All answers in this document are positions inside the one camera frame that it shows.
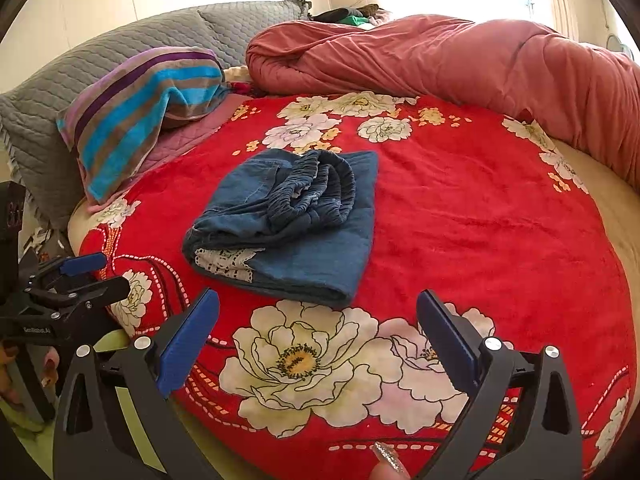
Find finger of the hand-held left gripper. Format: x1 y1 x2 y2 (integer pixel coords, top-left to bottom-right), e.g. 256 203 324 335
25 276 131 311
22 252 108 291

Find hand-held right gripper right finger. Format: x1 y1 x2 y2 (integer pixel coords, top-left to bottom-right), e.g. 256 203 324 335
416 289 586 480

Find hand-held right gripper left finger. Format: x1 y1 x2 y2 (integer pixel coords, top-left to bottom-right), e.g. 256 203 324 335
52 287 221 480

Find blue pants with lace trim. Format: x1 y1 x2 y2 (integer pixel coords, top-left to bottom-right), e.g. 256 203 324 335
181 148 379 310

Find person's left hand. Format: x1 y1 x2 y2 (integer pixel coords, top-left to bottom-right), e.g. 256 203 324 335
0 347 60 406

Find person's right hand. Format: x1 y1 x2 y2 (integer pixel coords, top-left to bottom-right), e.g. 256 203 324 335
372 441 408 480

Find yellow-green cloth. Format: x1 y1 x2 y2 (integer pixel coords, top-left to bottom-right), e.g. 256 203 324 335
10 330 201 480

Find red floral blanket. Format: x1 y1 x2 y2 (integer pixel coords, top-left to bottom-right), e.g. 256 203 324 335
77 91 636 476

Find striped towel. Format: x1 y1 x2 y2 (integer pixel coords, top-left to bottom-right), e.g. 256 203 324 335
56 46 227 205

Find pink quilted pillow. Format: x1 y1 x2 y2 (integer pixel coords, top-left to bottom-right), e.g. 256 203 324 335
87 94 251 213

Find large grey quilted pillow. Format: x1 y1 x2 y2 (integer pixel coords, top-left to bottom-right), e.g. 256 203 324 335
0 10 223 231

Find cream bed sheet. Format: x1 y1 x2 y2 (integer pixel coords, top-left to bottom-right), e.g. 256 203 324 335
550 137 640 361

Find pink-red comforter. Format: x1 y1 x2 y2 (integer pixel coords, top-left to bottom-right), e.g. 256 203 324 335
245 15 640 191

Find small grey quilted pillow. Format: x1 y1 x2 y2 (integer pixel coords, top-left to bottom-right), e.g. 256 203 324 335
197 0 313 51

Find dark cloth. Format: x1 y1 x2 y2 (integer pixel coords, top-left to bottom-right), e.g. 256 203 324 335
314 7 363 24

